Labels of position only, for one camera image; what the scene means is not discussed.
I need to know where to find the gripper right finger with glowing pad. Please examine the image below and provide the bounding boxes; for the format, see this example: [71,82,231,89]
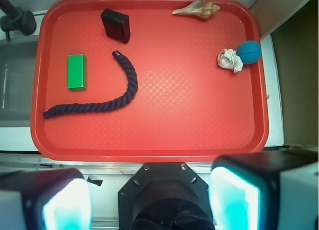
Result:
[208,150,319,230]

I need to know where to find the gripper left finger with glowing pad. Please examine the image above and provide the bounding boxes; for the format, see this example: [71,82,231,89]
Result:
[0,168,93,230]

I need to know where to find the crumpled white paper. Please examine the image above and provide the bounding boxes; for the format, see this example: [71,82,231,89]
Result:
[217,48,243,73]

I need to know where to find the red plastic tray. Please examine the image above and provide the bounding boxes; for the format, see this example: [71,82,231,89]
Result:
[31,0,269,163]

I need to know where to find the green rectangular block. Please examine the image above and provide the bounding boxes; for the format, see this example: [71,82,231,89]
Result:
[67,54,86,90]

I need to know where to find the blue rubber ball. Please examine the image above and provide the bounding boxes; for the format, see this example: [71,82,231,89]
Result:
[236,41,262,64]

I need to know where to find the grey side bin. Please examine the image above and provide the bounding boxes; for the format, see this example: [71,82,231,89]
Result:
[0,38,38,127]

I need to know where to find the brown cardboard box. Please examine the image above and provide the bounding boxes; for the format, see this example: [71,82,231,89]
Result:
[271,0,319,150]

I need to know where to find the black rectangular block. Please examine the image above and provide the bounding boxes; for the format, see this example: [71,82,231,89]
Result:
[100,8,131,43]

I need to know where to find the beige conch seashell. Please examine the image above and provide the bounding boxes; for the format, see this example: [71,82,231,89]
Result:
[171,0,220,19]

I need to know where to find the black octagonal mount plate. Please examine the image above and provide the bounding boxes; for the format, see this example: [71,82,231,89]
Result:
[118,163,215,230]

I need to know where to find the dark purple twisted rope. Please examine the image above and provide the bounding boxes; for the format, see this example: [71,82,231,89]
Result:
[42,50,139,120]

